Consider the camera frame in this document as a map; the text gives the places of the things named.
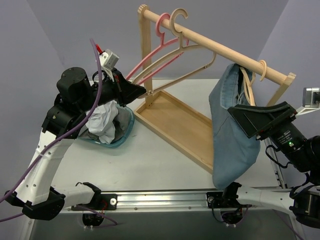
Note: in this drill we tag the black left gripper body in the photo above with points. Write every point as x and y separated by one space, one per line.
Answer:
118 86

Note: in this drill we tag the grey pleated skirt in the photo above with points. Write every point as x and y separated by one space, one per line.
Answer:
120 122

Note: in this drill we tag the teal plastic basin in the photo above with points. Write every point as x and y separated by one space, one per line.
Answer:
120 141

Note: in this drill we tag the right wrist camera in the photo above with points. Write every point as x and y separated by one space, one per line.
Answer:
310 101

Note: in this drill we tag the pink plastic hanger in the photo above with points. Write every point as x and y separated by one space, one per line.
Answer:
155 50

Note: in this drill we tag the aluminium mounting rail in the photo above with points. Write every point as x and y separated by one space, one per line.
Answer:
162 198

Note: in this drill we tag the wooden clothes rack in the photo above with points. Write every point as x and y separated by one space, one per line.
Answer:
177 123

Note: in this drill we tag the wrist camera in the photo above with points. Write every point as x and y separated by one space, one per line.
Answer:
108 59
310 101

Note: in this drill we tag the white garment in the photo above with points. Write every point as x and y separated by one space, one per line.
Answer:
100 126

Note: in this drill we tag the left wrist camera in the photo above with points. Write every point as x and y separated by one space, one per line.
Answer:
108 59

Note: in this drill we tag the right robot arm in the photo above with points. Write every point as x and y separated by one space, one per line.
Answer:
288 148

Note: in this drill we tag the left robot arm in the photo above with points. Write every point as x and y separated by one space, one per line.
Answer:
62 124

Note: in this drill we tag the beige hanger of denim skirt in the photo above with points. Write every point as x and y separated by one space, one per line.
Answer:
248 83

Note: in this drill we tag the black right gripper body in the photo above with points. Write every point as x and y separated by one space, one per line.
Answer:
276 123

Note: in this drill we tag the beige hanger of white garment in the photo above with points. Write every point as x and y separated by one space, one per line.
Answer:
177 33

